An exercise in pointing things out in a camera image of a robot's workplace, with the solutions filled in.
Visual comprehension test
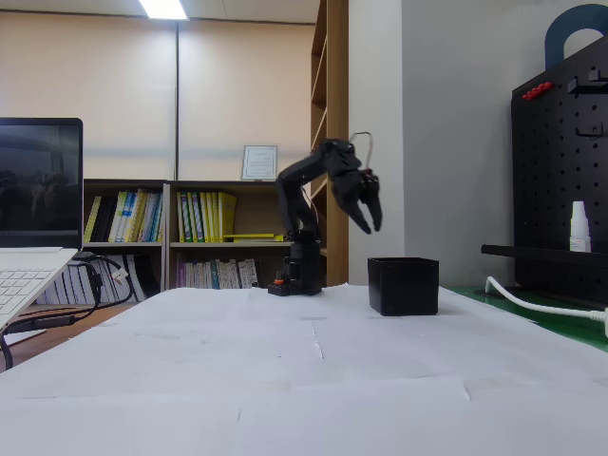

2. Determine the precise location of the flat yellow book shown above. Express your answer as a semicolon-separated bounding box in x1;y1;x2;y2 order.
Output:
222;232;286;243

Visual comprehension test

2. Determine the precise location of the white paper sheet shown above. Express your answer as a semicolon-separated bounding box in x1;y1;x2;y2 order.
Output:
108;287;314;330
0;316;328;401
463;360;608;456
0;383;244;456
311;284;608;387
235;378;474;456
237;283;476;325

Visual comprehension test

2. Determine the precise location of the framed certificate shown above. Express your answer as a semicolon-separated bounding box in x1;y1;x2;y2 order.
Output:
240;144;278;181

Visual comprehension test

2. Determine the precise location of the black book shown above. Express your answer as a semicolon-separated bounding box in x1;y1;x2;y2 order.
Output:
92;195;118;243

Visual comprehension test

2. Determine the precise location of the slanted yellow book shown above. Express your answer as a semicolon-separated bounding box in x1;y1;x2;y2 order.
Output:
84;195;104;243

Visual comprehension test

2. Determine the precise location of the low brown bookcase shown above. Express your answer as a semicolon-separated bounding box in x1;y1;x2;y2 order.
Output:
163;180;305;292
83;179;168;305

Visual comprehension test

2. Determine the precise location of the black laptop cable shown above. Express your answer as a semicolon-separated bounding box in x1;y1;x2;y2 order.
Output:
0;254;105;371

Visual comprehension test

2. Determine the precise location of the black pegboard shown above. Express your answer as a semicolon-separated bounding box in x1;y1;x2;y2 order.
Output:
480;35;608;306

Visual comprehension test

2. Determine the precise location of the wide yellow binder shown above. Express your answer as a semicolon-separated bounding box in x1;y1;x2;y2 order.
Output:
218;192;238;243

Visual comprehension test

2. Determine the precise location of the beige roller blind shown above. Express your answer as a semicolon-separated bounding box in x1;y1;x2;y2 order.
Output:
0;11;178;181
178;21;315;181

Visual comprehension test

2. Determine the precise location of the yellow white book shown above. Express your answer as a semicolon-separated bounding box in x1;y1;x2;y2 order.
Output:
109;190;131;243

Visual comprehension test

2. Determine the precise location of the black square cup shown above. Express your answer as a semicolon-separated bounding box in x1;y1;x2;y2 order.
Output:
367;256;440;317

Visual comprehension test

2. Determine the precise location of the black cable white connector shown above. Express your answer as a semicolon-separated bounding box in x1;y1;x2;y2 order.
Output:
97;256;138;306

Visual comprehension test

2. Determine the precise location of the small white bottle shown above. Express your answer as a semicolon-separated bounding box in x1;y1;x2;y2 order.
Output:
568;200;594;253

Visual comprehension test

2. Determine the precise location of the dark blue arched object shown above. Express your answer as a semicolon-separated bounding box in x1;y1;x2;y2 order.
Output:
544;3;608;70

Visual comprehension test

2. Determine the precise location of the white power strip cable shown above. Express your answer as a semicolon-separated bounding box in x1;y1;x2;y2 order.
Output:
484;275;607;320

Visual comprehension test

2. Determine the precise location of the tall brown bookshelf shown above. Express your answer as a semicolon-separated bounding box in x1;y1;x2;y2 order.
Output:
310;0;351;289

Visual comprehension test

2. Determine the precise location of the white laptop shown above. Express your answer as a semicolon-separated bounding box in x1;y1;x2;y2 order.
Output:
0;117;85;333

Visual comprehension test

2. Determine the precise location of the green yellow book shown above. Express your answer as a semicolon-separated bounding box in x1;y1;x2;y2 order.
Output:
176;191;191;243

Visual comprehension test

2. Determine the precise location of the ceiling light panel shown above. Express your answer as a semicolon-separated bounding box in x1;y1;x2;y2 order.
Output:
137;0;189;21

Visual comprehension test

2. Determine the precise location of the blue spine book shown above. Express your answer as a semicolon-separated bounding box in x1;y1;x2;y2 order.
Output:
142;192;165;243

